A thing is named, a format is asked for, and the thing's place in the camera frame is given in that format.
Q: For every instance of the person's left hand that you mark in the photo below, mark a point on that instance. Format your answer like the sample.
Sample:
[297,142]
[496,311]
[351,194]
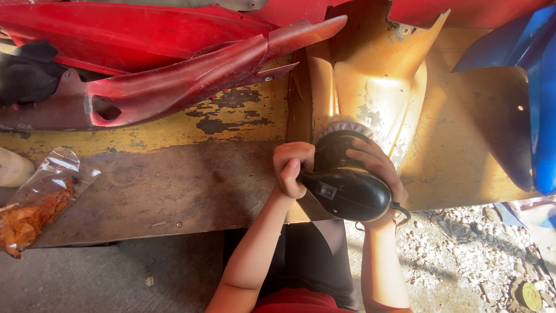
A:
[286,182]

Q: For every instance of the person's right hand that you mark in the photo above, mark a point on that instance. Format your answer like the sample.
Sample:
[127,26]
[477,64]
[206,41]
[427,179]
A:
[384,171]

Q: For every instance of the person's right fingers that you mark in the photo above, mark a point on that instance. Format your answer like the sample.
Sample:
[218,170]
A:
[367,156]

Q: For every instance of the black handheld electric polisher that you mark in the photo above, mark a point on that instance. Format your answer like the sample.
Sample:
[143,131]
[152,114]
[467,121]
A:
[347,191]

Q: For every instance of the orange motorcycle fairing panel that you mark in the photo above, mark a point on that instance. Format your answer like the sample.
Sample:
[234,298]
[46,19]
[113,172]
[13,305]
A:
[378,78]

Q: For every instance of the person's black trousers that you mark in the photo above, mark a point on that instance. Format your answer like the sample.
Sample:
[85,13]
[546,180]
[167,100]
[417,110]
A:
[312,256]

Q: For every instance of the person's red shirt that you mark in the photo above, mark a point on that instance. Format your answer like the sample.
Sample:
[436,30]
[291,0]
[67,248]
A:
[299,302]

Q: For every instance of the blue and white plastic scrap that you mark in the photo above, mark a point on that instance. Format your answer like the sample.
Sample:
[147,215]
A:
[527,213]

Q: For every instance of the flat red motorcycle panel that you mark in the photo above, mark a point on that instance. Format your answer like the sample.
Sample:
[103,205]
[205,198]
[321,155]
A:
[469,11]

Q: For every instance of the blue motorcycle fairing panel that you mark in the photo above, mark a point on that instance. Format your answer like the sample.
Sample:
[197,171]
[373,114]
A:
[543,108]

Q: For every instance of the long red motorcycle fairing panel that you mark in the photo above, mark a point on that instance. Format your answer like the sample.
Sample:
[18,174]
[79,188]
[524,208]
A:
[173,91]

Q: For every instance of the yellow round lid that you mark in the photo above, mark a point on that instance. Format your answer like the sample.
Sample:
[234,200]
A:
[531,296]

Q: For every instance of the wide red motorcycle body panel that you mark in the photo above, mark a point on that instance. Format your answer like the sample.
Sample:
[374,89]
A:
[121,34]

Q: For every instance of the clear plastic bag orange contents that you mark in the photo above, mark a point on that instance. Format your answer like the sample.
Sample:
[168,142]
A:
[39,204]

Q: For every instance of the black cloth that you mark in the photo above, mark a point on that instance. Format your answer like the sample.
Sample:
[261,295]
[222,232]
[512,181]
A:
[26,74]

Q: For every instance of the cream rounded object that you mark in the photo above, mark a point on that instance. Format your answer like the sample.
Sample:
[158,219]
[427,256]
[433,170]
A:
[13,167]

